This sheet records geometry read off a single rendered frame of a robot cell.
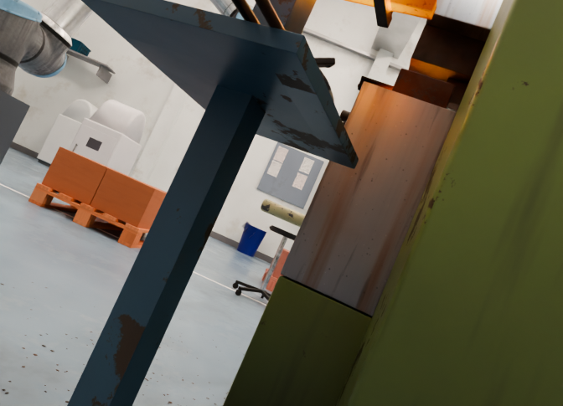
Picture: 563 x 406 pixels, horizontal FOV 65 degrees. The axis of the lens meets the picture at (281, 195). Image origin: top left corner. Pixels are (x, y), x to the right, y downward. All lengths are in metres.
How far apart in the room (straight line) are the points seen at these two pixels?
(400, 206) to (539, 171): 0.31
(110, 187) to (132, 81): 6.45
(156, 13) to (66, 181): 3.47
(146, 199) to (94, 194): 0.43
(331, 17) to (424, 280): 9.58
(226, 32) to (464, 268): 0.43
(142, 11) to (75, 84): 10.00
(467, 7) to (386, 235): 0.58
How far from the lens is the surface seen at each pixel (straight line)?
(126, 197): 3.72
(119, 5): 0.57
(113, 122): 6.43
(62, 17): 1.75
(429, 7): 0.82
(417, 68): 1.22
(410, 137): 0.96
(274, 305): 0.93
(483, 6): 1.21
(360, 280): 0.91
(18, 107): 1.62
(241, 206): 8.99
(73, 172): 3.94
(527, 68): 0.75
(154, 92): 9.86
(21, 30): 1.59
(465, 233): 0.66
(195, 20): 0.50
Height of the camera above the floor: 0.54
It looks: 5 degrees up
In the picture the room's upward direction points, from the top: 24 degrees clockwise
